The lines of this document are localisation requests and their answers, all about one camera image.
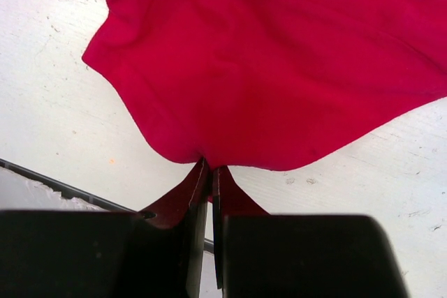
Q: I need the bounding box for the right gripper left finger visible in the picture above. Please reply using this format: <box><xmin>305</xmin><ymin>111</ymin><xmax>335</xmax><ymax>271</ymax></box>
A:
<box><xmin>1</xmin><ymin>160</ymin><xmax>209</xmax><ymax>297</ymax></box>

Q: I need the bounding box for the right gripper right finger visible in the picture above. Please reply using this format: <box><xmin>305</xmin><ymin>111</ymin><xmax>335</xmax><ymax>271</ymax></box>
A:
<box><xmin>212</xmin><ymin>167</ymin><xmax>408</xmax><ymax>297</ymax></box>

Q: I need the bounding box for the red t shirt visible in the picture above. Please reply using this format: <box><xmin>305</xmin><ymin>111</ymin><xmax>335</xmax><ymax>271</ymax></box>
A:
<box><xmin>82</xmin><ymin>0</ymin><xmax>446</xmax><ymax>170</ymax></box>

